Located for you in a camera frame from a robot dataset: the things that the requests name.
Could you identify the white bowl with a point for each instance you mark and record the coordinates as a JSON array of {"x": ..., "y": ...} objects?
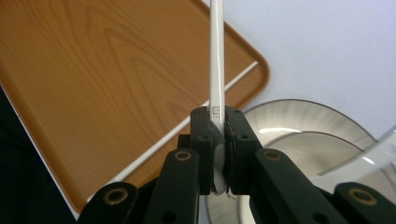
[{"x": 373, "y": 158}]

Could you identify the wood grain serving tray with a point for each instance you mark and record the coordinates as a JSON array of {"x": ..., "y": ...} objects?
[{"x": 93, "y": 77}]

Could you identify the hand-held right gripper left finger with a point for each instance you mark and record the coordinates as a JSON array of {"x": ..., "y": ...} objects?
[{"x": 202, "y": 140}]

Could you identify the white chopstick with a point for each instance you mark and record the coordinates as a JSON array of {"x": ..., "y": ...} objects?
[
  {"x": 217, "y": 62},
  {"x": 140, "y": 157}
]

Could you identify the white plate with dark rim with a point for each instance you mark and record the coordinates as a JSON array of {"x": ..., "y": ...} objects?
[{"x": 311, "y": 118}]

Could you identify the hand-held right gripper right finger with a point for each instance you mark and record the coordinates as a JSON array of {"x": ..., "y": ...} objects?
[{"x": 241, "y": 149}]

